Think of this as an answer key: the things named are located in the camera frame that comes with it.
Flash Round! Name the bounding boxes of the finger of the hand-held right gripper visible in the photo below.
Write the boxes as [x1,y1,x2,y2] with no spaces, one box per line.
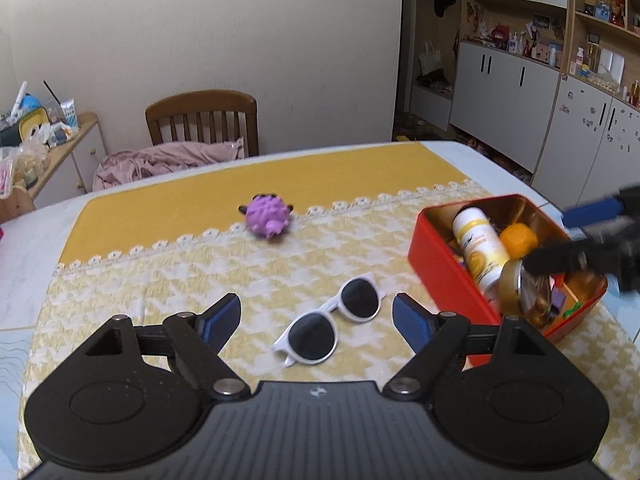
[564,195,626,229]
[522,237,608,277]

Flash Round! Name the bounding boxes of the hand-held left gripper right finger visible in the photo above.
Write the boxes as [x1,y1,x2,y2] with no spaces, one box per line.
[382,292,556,401]

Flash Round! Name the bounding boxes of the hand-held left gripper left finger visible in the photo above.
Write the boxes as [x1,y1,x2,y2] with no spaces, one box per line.
[86,292,251,401]

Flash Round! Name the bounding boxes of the round chrome disc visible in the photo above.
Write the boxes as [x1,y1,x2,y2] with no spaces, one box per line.
[497,257,565,331]

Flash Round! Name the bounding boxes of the red tin box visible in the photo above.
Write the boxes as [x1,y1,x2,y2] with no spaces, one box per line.
[407,194,609,368]

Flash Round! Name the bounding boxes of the white bottle with yellow label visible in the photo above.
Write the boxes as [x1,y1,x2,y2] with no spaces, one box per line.
[451,207,511,297]

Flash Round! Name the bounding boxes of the white sunglasses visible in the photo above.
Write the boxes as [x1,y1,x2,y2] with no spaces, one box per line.
[271,272,387,367]

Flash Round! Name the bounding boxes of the orange fruit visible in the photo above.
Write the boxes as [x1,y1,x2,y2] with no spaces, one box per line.
[500,223,539,257]

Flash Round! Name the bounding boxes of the white cabinet with stickers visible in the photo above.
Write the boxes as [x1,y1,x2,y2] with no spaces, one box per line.
[531,77,640,207]

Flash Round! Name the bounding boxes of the yellow patterned tablecloth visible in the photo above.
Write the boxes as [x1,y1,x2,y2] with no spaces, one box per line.
[17,141,640,480]

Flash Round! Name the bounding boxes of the purple spiky toy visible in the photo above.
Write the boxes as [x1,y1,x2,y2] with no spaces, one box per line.
[238,192,296,240]

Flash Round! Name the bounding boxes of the pink cloth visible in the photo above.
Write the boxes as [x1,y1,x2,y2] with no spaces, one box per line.
[93,137,246,192]

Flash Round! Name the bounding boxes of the row of countertop items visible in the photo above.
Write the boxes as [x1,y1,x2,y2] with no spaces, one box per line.
[462,0,640,108]

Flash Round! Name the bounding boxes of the low white shelf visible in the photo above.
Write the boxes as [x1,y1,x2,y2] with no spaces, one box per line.
[410,82,454,132]

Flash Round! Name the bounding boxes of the small wooden-top side cabinet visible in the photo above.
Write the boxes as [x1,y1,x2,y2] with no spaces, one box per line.
[0,111,109,222]

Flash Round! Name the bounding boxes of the wooden chair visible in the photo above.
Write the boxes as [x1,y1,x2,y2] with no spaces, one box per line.
[145,90,260,159]

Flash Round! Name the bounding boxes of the white tote bag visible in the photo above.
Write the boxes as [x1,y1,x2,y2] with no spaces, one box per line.
[417,40,445,79]

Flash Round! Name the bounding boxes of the clutter on side cabinet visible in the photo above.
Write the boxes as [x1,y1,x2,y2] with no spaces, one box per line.
[0,80,81,197]

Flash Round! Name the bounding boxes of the white cabinet with black handles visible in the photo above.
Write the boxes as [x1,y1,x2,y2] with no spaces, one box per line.
[449,40,564,174]

